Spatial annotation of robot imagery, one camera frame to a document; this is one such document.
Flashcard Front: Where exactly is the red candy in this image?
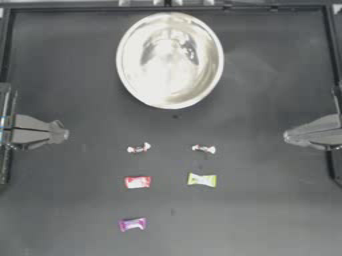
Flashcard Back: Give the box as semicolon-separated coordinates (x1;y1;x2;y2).
123;175;152;190

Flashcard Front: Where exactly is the green candy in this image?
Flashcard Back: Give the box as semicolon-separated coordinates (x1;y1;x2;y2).
185;172;217;188

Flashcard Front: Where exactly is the purple candy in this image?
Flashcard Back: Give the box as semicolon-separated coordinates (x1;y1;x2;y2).
117;217;148;233

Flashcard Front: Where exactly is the steel bowl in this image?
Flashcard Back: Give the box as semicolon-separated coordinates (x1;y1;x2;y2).
115;12;226;110

